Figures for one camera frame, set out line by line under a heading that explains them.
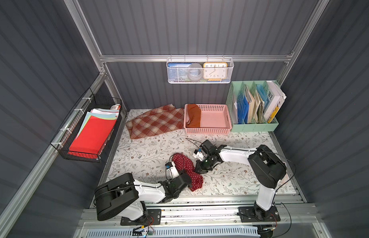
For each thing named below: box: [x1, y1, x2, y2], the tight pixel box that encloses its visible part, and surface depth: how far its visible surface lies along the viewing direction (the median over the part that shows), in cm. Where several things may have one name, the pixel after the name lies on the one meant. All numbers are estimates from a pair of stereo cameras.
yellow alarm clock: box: [203, 61, 228, 82], surface depth 90 cm
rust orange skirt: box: [185, 103, 202, 128], surface depth 117 cm
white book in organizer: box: [262, 80, 287, 124], surface depth 101 cm
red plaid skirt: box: [125, 103, 185, 140], surface depth 114 cm
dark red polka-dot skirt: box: [171, 152, 204, 192], surface depth 86 cm
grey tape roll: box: [187, 62, 204, 82], surface depth 89 cm
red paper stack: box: [67, 115, 118, 156], surface depth 71 cm
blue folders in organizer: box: [237, 94, 250, 124], surface depth 104 cm
